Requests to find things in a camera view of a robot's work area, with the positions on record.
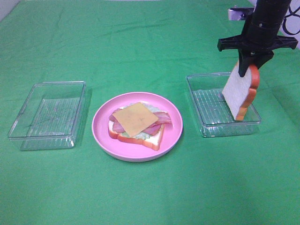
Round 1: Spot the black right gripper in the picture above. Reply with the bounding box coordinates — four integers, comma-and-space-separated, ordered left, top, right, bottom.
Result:
217, 34, 298, 77

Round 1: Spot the toy bread slice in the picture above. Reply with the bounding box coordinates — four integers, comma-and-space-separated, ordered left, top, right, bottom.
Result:
108, 100, 166, 151
222, 62, 260, 121

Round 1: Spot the toy bacon strip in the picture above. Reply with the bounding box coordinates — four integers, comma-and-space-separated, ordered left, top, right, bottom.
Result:
109, 111, 172, 135
108, 108, 169, 139

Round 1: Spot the yellow toy cheese slice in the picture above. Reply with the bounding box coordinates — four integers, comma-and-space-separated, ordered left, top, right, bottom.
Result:
111, 102, 158, 137

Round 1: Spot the toy lettuce leaf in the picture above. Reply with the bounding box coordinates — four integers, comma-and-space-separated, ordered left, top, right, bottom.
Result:
116, 102, 161, 140

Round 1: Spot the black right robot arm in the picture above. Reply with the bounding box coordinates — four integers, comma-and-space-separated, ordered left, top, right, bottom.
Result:
217, 0, 298, 77

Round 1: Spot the right clear plastic container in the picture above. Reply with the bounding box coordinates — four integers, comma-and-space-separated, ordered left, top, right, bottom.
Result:
186, 72, 261, 137

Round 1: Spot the clear plastic container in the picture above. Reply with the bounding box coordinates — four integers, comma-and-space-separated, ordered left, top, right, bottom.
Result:
186, 72, 261, 137
8, 81, 86, 151

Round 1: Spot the green tablecloth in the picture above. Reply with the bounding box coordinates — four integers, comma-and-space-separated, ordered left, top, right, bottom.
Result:
0, 0, 300, 225

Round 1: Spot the pink round plate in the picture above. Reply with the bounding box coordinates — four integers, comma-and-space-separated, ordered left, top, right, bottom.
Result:
91, 92, 183, 162

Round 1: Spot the left clear plastic container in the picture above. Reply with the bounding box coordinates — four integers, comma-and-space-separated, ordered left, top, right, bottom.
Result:
8, 81, 86, 151

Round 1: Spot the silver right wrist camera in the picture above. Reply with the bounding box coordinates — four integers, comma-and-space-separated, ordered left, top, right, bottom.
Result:
228, 7, 255, 21

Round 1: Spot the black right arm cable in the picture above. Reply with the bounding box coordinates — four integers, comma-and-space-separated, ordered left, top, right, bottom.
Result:
282, 2, 300, 36

